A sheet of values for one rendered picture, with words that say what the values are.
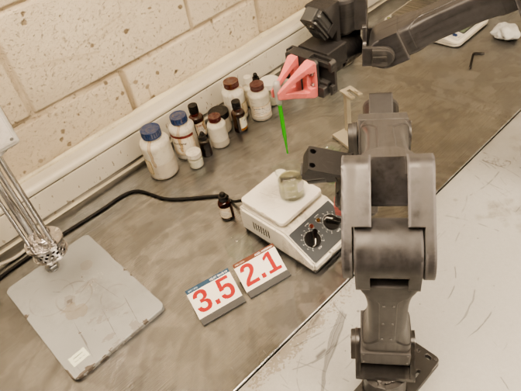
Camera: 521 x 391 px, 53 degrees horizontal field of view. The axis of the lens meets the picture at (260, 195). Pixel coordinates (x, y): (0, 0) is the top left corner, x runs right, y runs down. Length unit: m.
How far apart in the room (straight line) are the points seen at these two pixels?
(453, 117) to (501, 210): 0.32
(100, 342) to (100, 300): 0.10
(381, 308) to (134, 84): 0.91
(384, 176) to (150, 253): 0.68
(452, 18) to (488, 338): 0.53
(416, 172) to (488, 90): 0.96
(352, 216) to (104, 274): 0.70
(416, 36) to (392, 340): 0.51
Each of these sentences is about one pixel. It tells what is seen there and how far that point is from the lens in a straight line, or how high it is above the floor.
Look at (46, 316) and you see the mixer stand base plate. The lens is 1.12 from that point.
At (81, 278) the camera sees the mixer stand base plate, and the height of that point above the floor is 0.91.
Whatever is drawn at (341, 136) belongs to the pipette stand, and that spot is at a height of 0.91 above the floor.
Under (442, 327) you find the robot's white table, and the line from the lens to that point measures 0.96.
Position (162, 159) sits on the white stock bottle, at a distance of 1.26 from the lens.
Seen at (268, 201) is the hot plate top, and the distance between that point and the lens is 1.04.
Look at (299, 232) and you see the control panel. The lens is 1.01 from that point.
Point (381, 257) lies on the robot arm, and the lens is 0.53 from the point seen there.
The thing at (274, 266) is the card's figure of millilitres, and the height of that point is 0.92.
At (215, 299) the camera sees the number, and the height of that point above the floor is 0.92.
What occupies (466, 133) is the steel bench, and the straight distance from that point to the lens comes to 1.33.
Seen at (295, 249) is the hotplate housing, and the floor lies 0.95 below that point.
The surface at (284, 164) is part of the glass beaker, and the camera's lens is 1.02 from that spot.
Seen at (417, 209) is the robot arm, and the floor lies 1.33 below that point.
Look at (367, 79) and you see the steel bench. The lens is 1.52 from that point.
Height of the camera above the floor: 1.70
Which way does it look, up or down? 43 degrees down
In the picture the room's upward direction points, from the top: 12 degrees counter-clockwise
